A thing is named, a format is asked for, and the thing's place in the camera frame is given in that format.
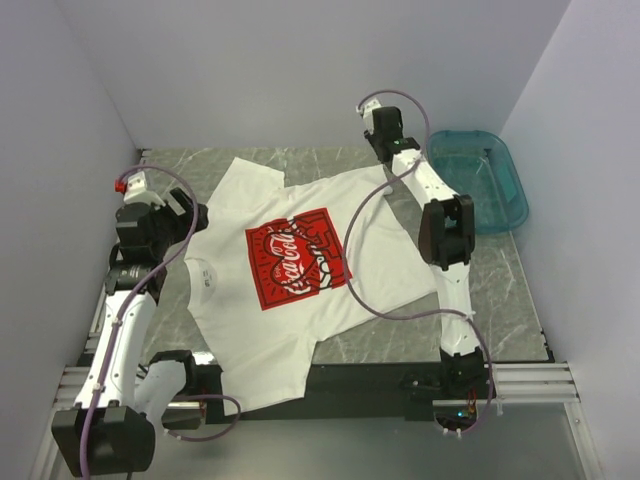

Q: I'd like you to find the teal plastic bin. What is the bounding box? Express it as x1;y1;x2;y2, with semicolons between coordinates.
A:
428;130;529;235

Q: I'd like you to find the white t-shirt red print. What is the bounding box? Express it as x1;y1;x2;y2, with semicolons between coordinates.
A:
185;158;436;414

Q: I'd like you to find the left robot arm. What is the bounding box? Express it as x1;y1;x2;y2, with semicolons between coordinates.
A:
51;188;208;479

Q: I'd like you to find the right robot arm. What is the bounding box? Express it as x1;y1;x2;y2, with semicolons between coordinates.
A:
358;98;485;399

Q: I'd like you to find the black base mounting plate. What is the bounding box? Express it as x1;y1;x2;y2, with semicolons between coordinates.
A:
162;360;499;426

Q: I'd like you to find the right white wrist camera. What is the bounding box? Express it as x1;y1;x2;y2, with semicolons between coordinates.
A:
356;97;382;134

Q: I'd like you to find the aluminium frame rail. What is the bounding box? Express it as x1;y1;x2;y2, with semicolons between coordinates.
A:
53;363;580;408

